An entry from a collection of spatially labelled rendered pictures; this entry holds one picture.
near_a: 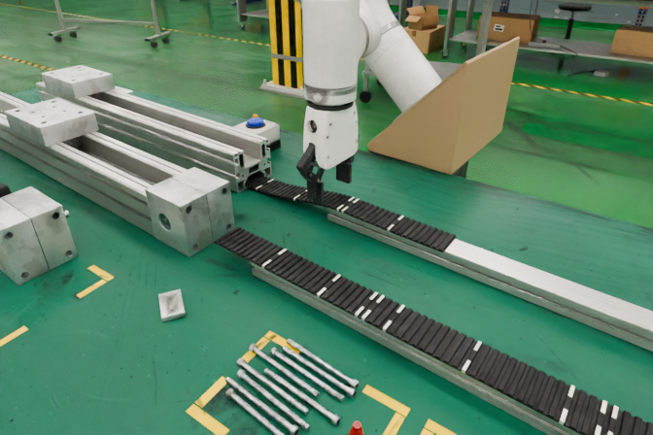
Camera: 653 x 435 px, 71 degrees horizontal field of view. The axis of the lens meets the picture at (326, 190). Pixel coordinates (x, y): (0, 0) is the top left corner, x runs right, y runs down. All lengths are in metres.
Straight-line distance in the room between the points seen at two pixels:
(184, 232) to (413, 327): 0.37
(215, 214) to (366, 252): 0.25
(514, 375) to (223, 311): 0.37
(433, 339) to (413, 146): 0.54
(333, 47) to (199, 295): 0.40
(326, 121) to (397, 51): 0.45
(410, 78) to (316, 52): 0.45
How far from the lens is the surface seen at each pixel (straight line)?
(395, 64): 1.11
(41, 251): 0.81
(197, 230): 0.75
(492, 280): 0.72
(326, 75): 0.69
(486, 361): 0.57
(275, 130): 1.08
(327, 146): 0.72
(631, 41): 5.37
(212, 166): 0.97
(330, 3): 0.67
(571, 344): 0.68
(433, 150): 1.01
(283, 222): 0.82
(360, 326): 0.61
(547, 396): 0.56
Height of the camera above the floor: 1.23
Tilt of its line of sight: 29 degrees down
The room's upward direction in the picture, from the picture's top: straight up
